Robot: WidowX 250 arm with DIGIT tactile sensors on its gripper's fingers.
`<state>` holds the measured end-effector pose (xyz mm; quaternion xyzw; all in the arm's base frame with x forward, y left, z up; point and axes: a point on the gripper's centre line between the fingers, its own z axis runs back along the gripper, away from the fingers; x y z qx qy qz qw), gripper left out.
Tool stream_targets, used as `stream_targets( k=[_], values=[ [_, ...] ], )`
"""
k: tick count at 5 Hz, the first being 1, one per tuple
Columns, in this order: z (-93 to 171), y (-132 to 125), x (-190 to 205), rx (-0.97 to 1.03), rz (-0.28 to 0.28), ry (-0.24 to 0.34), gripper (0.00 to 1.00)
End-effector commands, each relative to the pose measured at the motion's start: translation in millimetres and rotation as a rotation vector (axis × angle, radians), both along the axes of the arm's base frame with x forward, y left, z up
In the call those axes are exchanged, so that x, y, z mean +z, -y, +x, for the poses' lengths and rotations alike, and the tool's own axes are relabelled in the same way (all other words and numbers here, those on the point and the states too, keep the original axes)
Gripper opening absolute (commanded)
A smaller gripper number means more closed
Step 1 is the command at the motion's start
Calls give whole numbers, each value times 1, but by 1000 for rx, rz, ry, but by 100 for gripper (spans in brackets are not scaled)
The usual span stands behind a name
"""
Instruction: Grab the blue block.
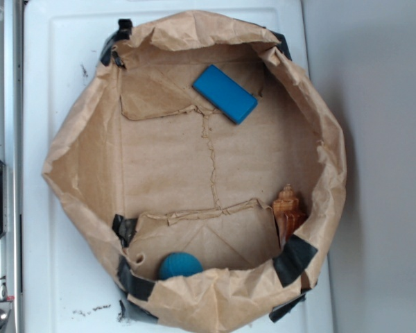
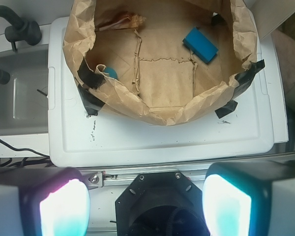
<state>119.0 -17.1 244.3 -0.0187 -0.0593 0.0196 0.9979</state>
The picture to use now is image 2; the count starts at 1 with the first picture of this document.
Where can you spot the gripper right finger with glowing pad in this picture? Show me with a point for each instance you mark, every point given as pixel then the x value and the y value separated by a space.
pixel 250 198

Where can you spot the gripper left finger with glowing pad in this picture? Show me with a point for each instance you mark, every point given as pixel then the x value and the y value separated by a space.
pixel 43 202

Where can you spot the blue rectangular block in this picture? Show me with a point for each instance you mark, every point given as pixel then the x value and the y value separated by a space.
pixel 200 45

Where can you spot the white plastic bin lid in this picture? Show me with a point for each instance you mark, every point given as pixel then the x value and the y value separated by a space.
pixel 110 139

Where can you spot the black tape strip front corner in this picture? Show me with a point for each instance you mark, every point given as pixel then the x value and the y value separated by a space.
pixel 226 109

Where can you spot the black tape strip corner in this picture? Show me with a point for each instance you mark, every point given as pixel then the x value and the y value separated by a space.
pixel 217 19
pixel 226 109

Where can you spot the white sink basin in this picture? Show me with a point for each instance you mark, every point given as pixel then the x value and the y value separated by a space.
pixel 23 100

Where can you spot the black tape strip lower left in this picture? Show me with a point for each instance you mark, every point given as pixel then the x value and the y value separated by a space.
pixel 91 103

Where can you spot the black tape strip right side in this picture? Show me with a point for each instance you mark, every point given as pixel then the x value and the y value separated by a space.
pixel 246 78

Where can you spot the black tape strip near ball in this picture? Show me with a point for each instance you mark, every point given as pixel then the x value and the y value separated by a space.
pixel 90 78

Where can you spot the blue rubber ball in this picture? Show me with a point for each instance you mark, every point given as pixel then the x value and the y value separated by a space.
pixel 111 72

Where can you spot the brown paper bag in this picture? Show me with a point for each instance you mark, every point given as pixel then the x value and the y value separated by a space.
pixel 160 81

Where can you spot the black tape strip far corner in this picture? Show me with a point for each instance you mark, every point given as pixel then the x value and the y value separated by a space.
pixel 217 19

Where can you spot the orange plastic bottle toy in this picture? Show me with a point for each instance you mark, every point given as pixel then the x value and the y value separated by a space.
pixel 122 21

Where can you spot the aluminium frame rail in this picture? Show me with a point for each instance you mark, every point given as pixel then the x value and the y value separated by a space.
pixel 96 178

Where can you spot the black octagonal mount plate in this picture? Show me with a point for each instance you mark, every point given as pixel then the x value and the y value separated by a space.
pixel 165 208

